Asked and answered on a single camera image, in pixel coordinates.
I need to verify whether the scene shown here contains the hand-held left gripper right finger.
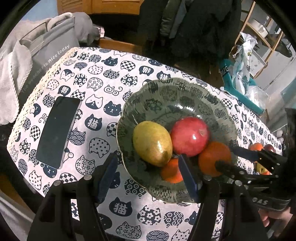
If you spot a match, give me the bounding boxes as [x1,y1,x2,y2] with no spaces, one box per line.
[178,154,269,241]

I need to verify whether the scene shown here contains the white cooking pot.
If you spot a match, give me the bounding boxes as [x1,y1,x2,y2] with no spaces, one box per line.
[251,17,270,37]

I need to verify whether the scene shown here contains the cat print tablecloth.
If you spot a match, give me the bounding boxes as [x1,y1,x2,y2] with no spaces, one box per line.
[7,46,284,241]

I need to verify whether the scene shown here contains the black hooded coat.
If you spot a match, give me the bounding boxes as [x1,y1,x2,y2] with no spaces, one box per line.
[171,0,243,61]

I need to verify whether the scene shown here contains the teal plastic crate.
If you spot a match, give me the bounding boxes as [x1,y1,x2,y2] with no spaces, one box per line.
[218,59,265,116]

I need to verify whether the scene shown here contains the black smartphone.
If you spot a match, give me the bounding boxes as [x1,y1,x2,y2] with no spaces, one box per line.
[36,96,82,169]

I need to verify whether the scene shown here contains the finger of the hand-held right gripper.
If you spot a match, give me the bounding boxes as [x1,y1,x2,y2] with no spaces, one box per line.
[215,161,252,181]
[228,140,263,163]

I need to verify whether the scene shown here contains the grey printed bag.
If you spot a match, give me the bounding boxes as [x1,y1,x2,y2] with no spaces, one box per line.
[17,15,80,109]

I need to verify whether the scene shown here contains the wooden shelf rack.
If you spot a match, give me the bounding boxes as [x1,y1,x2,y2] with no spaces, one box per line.
[235,2,284,79]

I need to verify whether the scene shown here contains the grey jacket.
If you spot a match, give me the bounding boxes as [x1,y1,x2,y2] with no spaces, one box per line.
[161,0,185,39]

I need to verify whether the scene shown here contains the printed plastic bag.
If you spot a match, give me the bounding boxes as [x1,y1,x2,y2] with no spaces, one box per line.
[229,32,258,93]

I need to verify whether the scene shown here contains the black jacket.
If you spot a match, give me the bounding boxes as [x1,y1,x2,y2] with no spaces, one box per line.
[139,0,167,47]

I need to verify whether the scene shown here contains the yellow-green mango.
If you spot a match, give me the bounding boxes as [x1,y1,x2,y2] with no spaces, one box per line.
[254,162,266,175]
[132,121,173,168]

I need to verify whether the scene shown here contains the clear plastic bag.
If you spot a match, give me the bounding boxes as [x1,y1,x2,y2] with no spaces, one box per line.
[245,86,270,109]

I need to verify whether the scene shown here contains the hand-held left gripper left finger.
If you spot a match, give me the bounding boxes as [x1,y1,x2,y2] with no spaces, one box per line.
[26,152,119,241]

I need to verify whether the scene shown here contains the grey hoodie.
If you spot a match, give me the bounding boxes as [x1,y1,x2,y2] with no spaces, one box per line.
[72,11,104,44]

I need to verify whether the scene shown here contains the wooden louvered wardrobe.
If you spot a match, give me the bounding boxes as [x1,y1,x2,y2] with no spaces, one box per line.
[57,0,144,56]

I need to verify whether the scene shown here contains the person's right hand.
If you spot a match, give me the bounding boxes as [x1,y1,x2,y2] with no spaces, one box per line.
[258,207,293,229]

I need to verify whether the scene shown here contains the patterned glass bowl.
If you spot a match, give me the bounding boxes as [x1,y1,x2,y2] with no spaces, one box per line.
[116,77,238,204]

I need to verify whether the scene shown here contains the white drawer box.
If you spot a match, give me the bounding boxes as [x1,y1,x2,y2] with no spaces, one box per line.
[248,50,267,78]

